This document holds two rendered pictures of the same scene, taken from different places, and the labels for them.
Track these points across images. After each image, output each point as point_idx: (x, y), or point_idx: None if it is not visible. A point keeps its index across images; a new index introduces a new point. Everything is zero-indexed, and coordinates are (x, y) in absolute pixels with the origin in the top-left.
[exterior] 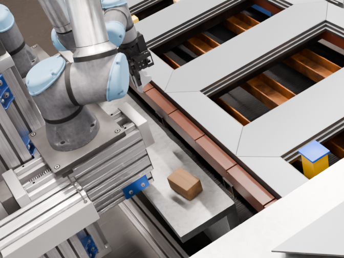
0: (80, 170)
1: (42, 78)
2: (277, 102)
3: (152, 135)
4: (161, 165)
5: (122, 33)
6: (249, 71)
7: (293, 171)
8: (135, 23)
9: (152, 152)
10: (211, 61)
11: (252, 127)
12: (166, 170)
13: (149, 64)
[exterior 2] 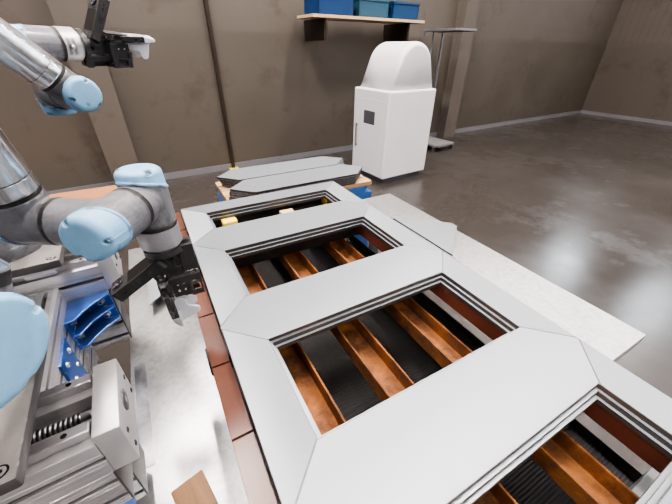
0: None
1: None
2: (370, 363)
3: (132, 447)
4: (184, 442)
5: (114, 236)
6: (343, 321)
7: None
8: (229, 225)
9: (183, 411)
10: (297, 294)
11: (332, 445)
12: (187, 457)
13: (196, 290)
